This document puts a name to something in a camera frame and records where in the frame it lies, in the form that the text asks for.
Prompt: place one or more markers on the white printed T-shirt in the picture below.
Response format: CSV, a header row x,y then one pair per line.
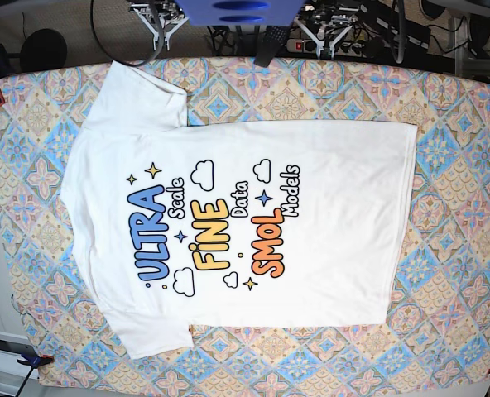
x,y
246,224

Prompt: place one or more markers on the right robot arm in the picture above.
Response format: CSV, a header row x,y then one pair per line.
x,y
163,19

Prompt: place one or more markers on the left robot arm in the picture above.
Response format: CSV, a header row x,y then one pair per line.
x,y
323,25

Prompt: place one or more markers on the white power strip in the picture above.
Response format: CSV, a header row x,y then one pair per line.
x,y
307,46

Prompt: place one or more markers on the patterned tile tablecloth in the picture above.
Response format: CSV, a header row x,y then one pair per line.
x,y
437,336

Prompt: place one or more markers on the black round stand base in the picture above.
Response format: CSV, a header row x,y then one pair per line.
x,y
43,50

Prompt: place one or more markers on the blue orange clamp bottom left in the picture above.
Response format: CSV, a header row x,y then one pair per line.
x,y
32,364

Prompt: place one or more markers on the white cabinet box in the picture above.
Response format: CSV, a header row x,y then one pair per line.
x,y
14,345

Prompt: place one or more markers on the black remote-like bracket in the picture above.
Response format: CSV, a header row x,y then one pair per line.
x,y
274,38

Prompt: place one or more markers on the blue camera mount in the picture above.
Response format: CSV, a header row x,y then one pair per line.
x,y
240,12

